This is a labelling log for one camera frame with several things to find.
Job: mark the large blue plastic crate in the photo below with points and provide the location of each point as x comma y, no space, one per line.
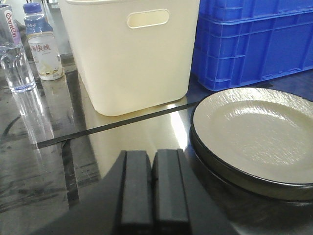
241,42

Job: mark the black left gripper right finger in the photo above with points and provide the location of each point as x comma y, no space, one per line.
170,209

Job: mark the white milk drink bottle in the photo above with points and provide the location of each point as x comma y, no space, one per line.
43,45

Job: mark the beige plate black rim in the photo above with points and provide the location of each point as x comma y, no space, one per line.
265,187
265,132

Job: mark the clear water bottle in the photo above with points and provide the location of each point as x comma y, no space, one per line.
13,59

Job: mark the cream plastic bin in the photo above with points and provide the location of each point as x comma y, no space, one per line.
131,54

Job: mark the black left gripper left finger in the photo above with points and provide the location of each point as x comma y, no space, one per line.
133,201

